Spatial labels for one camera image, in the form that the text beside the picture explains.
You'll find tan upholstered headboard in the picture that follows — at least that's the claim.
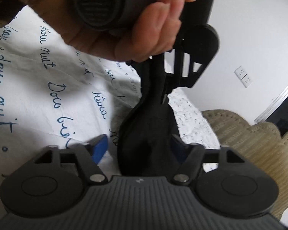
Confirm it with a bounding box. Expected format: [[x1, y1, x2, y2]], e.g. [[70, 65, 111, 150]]
[[201, 110, 288, 221]]

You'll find white script-print bed sheet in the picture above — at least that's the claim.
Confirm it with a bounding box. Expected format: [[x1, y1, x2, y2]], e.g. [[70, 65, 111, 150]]
[[0, 5, 222, 221]]

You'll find white framed window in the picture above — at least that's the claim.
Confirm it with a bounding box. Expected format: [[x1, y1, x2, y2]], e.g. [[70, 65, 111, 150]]
[[254, 75, 288, 137]]

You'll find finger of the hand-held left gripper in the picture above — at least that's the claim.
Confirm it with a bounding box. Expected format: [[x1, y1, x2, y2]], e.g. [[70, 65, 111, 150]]
[[164, 48, 209, 90]]

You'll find white wall socket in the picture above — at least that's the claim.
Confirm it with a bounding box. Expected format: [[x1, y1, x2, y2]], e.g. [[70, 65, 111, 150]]
[[234, 65, 247, 79], [242, 74, 254, 89]]

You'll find person's left hand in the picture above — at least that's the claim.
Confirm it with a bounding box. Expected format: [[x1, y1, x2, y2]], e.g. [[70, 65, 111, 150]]
[[14, 0, 196, 63]]

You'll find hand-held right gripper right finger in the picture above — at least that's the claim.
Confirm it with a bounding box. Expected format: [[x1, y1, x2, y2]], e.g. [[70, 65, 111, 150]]
[[170, 135, 245, 186]]

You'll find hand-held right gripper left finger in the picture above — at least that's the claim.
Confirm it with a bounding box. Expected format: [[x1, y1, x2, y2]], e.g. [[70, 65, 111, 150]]
[[34, 134, 109, 186]]

